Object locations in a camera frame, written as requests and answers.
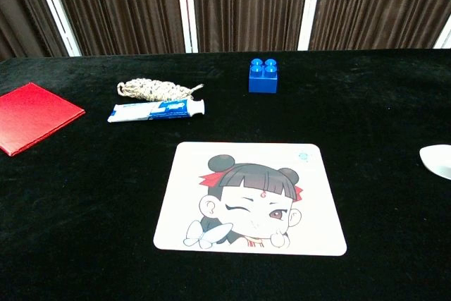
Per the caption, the black velvet tablecloth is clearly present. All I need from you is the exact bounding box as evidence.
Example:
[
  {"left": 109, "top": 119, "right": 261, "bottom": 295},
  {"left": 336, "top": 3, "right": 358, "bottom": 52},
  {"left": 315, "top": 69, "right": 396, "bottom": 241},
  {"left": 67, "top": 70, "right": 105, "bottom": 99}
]
[{"left": 0, "top": 49, "right": 451, "bottom": 301}]

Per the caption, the blue toy building block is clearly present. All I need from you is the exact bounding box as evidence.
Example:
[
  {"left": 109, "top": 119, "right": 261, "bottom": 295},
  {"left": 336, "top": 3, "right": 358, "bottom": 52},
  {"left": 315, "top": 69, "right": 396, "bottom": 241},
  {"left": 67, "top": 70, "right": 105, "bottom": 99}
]
[{"left": 248, "top": 57, "right": 280, "bottom": 94}]

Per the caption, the cartoon girl mouse pad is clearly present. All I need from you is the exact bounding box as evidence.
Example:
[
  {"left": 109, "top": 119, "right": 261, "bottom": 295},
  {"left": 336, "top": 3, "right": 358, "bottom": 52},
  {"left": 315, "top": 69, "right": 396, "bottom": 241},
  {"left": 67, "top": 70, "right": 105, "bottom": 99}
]
[{"left": 153, "top": 141, "right": 348, "bottom": 257}]

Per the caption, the coiled beige rope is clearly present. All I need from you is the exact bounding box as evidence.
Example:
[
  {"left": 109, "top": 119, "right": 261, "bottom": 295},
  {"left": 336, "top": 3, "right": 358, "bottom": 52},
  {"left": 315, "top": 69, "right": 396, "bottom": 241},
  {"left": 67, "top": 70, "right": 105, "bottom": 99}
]
[{"left": 116, "top": 78, "right": 205, "bottom": 102}]

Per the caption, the red hardcover booklet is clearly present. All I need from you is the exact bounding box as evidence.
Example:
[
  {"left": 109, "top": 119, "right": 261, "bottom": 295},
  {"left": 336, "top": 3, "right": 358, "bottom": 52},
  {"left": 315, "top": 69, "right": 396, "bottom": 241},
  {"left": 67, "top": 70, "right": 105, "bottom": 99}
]
[{"left": 0, "top": 82, "right": 87, "bottom": 157}]

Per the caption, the brown pleated curtain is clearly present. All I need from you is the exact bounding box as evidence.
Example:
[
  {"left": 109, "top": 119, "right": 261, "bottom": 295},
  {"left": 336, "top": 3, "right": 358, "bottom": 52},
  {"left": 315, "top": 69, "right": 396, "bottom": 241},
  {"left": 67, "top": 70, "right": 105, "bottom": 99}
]
[
  {"left": 47, "top": 0, "right": 186, "bottom": 56},
  {"left": 191, "top": 0, "right": 311, "bottom": 53},
  {"left": 0, "top": 0, "right": 68, "bottom": 61},
  {"left": 309, "top": 0, "right": 451, "bottom": 51}
]

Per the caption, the white blue toothpaste tube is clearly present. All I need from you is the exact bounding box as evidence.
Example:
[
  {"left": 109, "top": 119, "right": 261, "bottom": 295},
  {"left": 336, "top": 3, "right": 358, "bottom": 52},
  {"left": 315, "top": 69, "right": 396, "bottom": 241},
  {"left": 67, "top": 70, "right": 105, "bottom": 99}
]
[{"left": 107, "top": 98, "right": 206, "bottom": 123}]

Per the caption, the white frame post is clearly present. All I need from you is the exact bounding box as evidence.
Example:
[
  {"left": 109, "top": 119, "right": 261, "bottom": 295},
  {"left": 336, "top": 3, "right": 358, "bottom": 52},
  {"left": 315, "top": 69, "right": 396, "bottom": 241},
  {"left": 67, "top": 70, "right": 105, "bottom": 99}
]
[
  {"left": 174, "top": 0, "right": 199, "bottom": 54},
  {"left": 433, "top": 21, "right": 451, "bottom": 49},
  {"left": 30, "top": 0, "right": 82, "bottom": 58},
  {"left": 297, "top": 0, "right": 325, "bottom": 51}
]

